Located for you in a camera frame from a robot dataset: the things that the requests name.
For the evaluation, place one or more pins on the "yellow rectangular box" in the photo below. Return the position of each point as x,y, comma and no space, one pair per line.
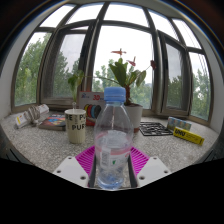
188,136

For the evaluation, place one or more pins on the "clear plastic water bottle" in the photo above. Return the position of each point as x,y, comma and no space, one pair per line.
113,140

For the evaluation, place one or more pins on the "black lattice trivet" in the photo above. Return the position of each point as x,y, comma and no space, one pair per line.
155,129

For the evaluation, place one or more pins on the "potted plant in white pot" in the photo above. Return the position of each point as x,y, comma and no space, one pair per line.
125,75

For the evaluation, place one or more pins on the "filament spool cardboard box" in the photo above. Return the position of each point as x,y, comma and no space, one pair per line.
90,101

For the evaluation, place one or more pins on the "light blue patterned box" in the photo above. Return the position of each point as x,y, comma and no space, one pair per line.
179,123

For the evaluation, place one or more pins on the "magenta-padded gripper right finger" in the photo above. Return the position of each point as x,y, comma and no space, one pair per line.
151,170

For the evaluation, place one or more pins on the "cream paper cup black lettering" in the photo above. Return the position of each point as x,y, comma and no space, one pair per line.
75,128

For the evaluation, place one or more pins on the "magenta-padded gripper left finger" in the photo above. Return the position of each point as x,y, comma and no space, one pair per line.
71,170

